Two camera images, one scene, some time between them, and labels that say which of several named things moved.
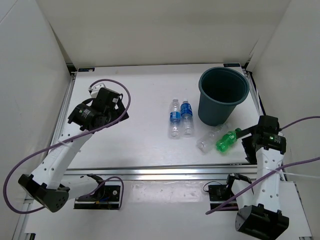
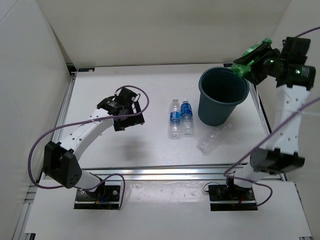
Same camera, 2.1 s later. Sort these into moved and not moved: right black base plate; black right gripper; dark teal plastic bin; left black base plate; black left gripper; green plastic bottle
Moved: green plastic bottle; black left gripper; black right gripper
Not moved: left black base plate; dark teal plastic bin; right black base plate
